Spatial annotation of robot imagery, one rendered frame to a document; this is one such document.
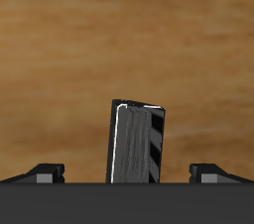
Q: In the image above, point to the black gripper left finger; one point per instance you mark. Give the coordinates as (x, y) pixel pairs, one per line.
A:
(46, 172)

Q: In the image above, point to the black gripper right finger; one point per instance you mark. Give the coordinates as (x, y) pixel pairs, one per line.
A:
(206, 172)

